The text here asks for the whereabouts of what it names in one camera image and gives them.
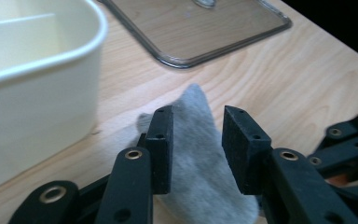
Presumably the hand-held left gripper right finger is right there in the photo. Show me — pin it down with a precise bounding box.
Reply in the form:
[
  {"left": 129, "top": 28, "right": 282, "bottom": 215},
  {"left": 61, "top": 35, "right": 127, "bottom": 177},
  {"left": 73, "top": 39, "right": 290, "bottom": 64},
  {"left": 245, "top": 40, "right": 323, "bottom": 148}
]
[{"left": 222, "top": 105, "right": 358, "bottom": 224}]

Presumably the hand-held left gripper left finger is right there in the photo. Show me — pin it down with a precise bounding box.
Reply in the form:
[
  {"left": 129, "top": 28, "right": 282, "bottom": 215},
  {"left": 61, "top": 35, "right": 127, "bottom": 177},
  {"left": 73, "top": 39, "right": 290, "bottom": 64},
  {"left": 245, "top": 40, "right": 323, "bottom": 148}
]
[{"left": 94, "top": 105, "right": 175, "bottom": 224}]

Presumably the grey sock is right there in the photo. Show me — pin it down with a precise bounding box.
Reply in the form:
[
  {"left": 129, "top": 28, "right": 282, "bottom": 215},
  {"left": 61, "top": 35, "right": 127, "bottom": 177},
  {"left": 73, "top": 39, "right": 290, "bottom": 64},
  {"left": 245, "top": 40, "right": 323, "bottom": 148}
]
[{"left": 135, "top": 82, "right": 261, "bottom": 224}]

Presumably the cream compartment organizer box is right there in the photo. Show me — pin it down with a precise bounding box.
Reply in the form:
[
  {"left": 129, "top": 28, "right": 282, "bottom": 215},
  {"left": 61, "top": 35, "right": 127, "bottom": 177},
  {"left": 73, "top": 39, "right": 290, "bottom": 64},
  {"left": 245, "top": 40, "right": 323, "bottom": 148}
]
[{"left": 0, "top": 0, "right": 109, "bottom": 196}]

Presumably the clear rectangular lid with knob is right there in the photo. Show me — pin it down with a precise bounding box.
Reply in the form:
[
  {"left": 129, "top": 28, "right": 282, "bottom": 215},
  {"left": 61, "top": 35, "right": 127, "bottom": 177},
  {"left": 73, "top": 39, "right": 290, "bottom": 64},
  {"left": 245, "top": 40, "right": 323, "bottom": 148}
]
[{"left": 97, "top": 0, "right": 294, "bottom": 70}]

